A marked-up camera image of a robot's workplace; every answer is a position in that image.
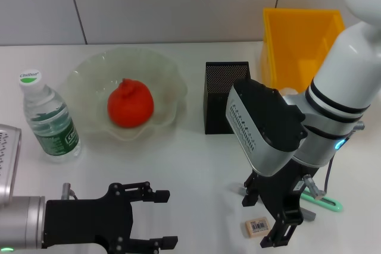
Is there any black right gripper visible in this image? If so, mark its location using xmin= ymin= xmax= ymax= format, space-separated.
xmin=241 ymin=158 xmax=320 ymax=249

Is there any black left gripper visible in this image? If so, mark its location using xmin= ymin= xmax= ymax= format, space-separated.
xmin=42 ymin=180 xmax=179 ymax=254

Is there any beige barcode eraser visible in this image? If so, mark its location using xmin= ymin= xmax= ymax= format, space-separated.
xmin=244 ymin=218 xmax=273 ymax=240

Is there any orange fruit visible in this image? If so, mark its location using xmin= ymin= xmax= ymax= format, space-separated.
xmin=107 ymin=78 xmax=155 ymax=129

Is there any clear green-label water bottle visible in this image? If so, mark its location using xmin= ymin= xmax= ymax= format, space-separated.
xmin=18 ymin=69 xmax=82 ymax=164

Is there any grey marker pen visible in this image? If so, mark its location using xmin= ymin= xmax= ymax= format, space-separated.
xmin=237 ymin=184 xmax=317 ymax=222

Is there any mint green utility knife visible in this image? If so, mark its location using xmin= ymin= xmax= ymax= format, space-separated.
xmin=299 ymin=190 xmax=344 ymax=214

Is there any translucent glass fruit plate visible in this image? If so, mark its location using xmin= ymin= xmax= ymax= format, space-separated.
xmin=63 ymin=46 xmax=189 ymax=149

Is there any black mesh pen holder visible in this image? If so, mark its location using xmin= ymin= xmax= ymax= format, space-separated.
xmin=203 ymin=61 xmax=255 ymax=135

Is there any yellow plastic bin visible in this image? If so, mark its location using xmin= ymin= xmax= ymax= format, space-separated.
xmin=261 ymin=7 xmax=346 ymax=95

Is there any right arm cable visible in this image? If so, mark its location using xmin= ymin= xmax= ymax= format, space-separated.
xmin=303 ymin=146 xmax=338 ymax=202

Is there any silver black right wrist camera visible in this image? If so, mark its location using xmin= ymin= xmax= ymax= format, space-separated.
xmin=224 ymin=79 xmax=309 ymax=177

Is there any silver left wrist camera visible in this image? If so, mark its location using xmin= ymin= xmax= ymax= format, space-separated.
xmin=0 ymin=123 xmax=23 ymax=205

